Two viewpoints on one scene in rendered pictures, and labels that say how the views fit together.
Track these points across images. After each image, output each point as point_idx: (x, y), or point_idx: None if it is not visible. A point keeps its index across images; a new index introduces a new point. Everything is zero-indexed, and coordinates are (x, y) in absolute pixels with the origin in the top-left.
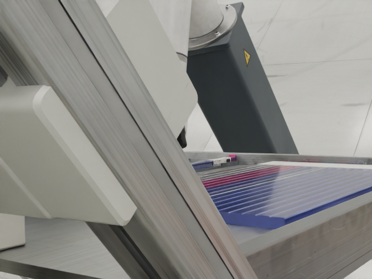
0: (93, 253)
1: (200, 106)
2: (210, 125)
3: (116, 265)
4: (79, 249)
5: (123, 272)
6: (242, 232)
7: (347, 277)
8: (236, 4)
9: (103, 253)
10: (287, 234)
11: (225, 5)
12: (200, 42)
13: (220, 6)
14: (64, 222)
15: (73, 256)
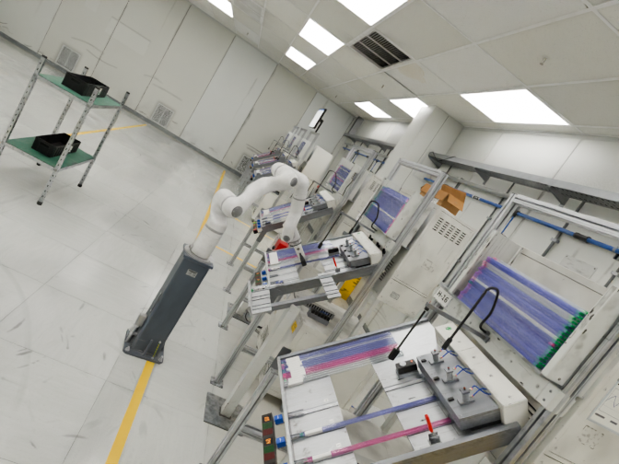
0: (350, 240)
1: (194, 293)
2: (189, 302)
3: (351, 238)
4: (350, 241)
5: (352, 237)
6: (333, 241)
7: (189, 340)
8: (185, 244)
9: (349, 240)
10: (336, 237)
11: (188, 245)
12: (212, 258)
13: (188, 246)
14: None
15: (352, 240)
